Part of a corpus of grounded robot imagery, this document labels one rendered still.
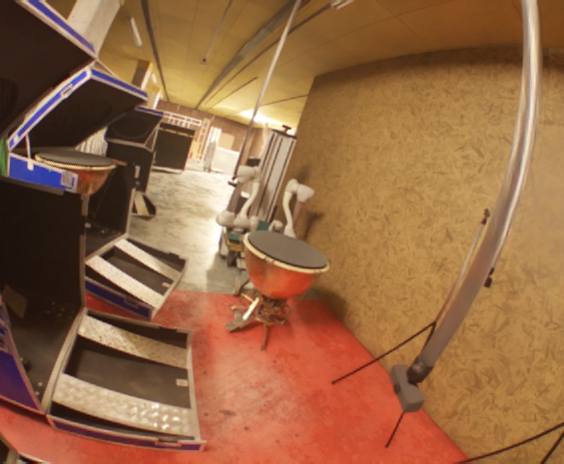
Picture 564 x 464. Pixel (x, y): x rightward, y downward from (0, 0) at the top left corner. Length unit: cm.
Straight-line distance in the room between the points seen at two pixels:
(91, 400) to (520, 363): 255
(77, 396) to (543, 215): 293
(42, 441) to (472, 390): 266
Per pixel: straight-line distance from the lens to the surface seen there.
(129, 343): 181
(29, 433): 164
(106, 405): 150
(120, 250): 284
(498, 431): 230
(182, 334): 195
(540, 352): 207
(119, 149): 582
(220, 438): 159
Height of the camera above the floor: 140
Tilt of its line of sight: 15 degrees down
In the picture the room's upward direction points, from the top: 19 degrees clockwise
